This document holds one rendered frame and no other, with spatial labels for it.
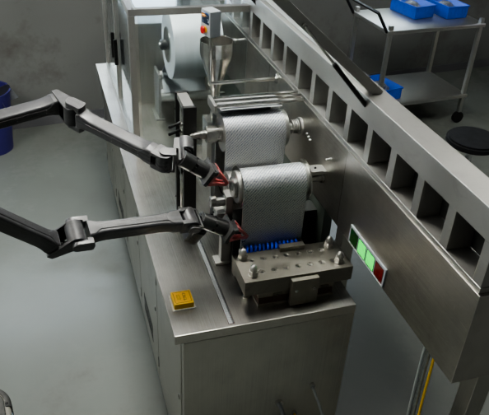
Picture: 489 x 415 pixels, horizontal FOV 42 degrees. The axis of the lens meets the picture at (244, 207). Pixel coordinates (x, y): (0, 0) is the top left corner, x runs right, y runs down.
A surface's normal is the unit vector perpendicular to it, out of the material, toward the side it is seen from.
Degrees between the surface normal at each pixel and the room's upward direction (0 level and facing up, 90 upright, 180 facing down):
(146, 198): 0
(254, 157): 92
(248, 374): 90
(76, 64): 90
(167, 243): 0
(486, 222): 90
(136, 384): 0
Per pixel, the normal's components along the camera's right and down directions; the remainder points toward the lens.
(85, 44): 0.40, 0.52
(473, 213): -0.95, 0.12
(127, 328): 0.05, -0.84
